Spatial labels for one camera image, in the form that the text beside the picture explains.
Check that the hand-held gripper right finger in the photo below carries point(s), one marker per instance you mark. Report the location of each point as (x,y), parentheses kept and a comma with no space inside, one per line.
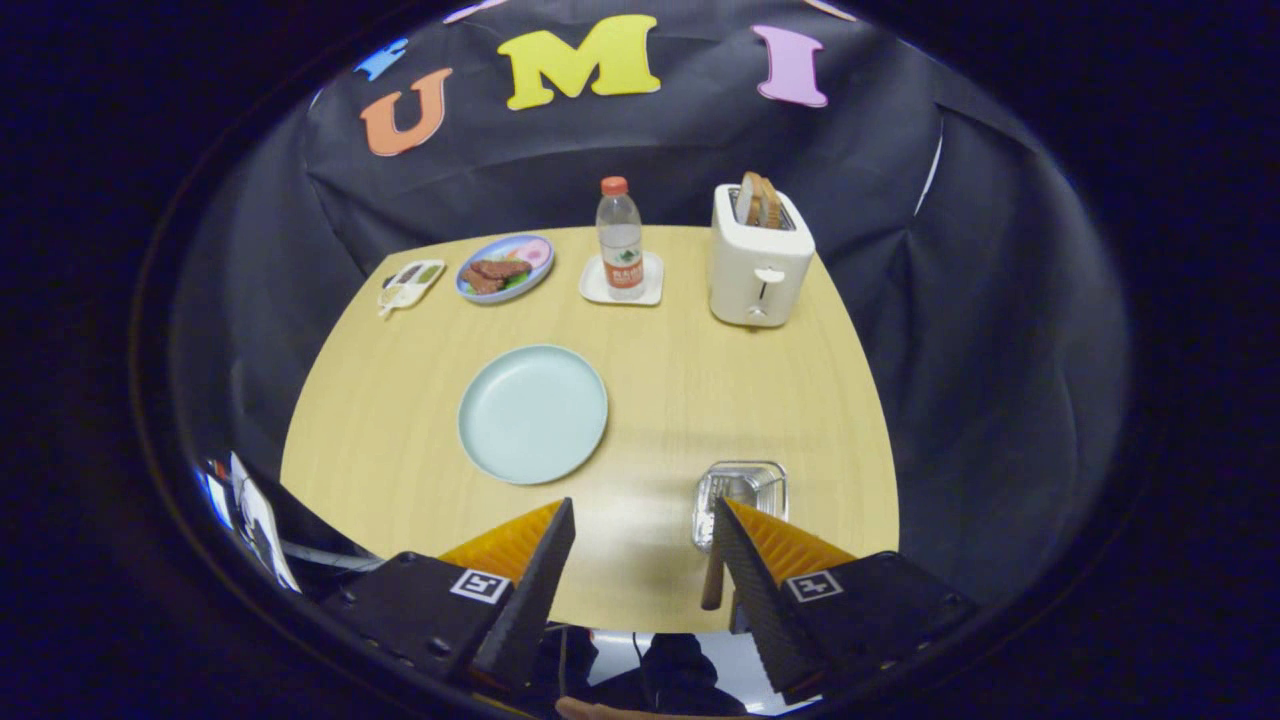
(755,600)

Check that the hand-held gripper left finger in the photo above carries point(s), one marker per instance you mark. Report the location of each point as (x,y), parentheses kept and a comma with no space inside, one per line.
(530,600)

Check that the light green round plate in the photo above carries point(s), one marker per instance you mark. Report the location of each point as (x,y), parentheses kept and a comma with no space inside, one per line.
(533,415)

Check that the white square coaster tray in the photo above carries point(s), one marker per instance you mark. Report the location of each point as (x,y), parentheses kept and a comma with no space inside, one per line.
(592,288)

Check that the brown meat patty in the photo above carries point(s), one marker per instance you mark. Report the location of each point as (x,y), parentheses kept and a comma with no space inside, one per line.
(482,284)
(500,269)

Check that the white toaster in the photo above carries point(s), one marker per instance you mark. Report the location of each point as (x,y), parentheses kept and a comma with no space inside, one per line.
(760,280)

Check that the blue oval plate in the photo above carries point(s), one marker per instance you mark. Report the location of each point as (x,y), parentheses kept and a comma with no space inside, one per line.
(540,275)

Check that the white divided sauce dish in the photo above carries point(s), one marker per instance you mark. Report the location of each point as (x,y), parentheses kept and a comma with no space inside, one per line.
(410,285)

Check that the pink ham slice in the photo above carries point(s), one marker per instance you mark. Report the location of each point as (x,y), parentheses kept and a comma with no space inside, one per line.
(533,252)

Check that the clear plastic water bottle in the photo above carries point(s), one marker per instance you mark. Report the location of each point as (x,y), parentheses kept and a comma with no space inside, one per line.
(621,240)

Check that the toasted bread slice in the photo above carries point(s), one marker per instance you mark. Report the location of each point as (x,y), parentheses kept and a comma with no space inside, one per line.
(771,205)
(748,200)

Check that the black backdrop cloth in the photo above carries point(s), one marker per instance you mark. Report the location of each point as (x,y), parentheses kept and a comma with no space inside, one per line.
(600,150)

